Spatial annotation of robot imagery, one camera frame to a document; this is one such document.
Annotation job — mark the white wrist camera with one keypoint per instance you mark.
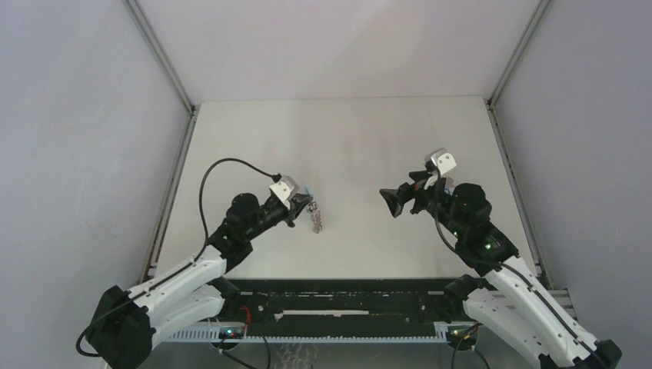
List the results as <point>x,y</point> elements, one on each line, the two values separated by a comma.
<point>439,161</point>
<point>284,189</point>

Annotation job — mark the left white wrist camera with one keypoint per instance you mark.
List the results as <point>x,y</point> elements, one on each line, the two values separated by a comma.
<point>284,189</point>

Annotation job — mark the left small circuit board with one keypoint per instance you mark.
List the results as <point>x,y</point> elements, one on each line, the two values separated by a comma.
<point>231,333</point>

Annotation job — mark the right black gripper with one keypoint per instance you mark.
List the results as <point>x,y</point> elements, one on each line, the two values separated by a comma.
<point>424,184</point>

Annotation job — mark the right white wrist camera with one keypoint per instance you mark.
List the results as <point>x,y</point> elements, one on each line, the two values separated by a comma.
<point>439,161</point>

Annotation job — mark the small circuit board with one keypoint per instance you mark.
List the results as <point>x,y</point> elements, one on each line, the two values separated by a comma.
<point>231,333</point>
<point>458,334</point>

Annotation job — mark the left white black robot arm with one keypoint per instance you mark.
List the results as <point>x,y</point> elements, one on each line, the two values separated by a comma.
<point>128,324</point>

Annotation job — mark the white slotted cable duct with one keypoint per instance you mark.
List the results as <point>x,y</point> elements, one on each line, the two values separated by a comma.
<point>206,334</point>

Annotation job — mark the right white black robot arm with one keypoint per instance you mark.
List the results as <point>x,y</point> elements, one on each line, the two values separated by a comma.
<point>536,325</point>

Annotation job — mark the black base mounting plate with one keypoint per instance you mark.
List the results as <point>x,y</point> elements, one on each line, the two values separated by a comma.
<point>368,307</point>

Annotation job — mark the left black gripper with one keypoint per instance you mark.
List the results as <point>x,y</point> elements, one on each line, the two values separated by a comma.
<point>294,210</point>

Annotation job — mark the right small circuit board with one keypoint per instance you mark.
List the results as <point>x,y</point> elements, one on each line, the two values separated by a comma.
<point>458,334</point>

